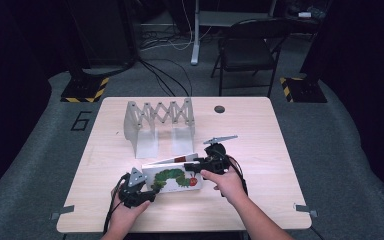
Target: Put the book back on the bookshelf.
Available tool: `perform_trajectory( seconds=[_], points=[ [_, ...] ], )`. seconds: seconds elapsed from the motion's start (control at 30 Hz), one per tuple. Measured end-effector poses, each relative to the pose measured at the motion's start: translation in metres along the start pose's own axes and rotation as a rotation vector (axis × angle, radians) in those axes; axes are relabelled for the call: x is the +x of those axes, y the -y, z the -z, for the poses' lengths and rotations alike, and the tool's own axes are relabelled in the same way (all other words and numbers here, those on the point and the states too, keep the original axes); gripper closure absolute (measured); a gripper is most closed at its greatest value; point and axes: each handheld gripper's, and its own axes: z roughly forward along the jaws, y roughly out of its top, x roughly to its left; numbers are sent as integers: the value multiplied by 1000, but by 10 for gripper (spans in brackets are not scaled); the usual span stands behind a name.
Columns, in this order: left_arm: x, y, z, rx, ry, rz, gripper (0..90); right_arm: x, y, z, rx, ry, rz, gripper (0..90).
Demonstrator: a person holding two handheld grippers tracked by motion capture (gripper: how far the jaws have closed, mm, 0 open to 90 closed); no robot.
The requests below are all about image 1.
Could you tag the person's left hand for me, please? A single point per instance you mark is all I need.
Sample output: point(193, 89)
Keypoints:
point(123, 218)

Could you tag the person's right hand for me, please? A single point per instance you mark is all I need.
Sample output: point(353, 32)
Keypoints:
point(230, 186)

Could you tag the grey table corner bracket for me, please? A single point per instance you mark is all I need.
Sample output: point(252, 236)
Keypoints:
point(305, 209)
point(63, 210)

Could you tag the black stand base hazard stripes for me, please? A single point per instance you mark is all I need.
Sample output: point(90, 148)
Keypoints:
point(305, 90)
point(83, 90)

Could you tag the white desk frame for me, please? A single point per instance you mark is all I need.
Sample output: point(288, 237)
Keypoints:
point(196, 40)

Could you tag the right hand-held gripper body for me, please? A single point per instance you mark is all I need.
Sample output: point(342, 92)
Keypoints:
point(216, 161)

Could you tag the dark cabinet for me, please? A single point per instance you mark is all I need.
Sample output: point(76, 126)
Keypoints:
point(103, 30)

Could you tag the grey expandable book rack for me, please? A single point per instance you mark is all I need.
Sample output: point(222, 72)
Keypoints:
point(146, 140)

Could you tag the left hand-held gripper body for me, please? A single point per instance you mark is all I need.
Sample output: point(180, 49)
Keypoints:
point(133, 196)

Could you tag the black folding chair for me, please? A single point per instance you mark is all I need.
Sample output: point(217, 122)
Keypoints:
point(246, 50)

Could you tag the small white device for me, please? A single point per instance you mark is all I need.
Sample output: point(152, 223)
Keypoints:
point(304, 14)

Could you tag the white caterpillar picture book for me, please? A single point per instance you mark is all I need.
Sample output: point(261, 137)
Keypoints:
point(173, 180)

